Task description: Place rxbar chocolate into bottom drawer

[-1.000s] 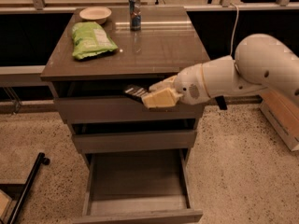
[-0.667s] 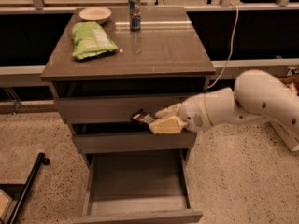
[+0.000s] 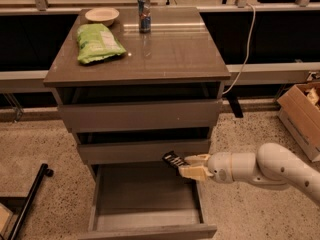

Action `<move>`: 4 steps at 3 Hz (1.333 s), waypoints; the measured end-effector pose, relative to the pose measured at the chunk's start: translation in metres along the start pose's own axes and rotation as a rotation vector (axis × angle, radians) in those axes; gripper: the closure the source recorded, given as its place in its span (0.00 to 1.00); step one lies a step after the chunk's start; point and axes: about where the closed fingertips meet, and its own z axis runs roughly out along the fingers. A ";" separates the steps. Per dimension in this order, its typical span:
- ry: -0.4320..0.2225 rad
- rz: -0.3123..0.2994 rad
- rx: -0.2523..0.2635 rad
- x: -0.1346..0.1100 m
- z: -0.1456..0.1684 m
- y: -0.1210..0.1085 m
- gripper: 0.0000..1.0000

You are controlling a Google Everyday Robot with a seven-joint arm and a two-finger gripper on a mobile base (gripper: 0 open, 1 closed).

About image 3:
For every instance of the grey middle drawer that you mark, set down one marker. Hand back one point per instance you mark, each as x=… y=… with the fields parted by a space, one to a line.
x=129 y=152

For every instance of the grey horizontal rail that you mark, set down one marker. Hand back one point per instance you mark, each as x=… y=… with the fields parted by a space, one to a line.
x=252 y=74

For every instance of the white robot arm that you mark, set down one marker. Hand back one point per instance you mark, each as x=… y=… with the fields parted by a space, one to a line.
x=272 y=166

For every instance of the grey top drawer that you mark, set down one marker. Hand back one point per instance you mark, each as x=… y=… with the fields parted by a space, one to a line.
x=140 y=116

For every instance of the grey drawer cabinet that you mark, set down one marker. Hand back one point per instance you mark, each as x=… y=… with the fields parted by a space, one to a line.
x=176 y=61

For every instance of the white bowl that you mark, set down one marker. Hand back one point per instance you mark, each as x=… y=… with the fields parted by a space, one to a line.
x=104 y=15

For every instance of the green chip bag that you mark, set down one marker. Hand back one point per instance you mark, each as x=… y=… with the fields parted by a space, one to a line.
x=96 y=43

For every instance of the blue energy drink can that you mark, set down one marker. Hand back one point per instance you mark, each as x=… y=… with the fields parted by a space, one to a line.
x=144 y=13

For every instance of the grey open bottom drawer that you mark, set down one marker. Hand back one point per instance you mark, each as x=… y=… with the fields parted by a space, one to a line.
x=145 y=201

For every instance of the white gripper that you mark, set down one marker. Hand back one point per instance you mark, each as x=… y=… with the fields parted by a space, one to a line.
x=220 y=168

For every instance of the black metal frame leg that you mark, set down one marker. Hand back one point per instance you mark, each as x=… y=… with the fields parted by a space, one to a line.
x=43 y=171

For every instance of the cardboard box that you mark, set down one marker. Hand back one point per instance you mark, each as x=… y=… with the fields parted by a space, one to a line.
x=300 y=114

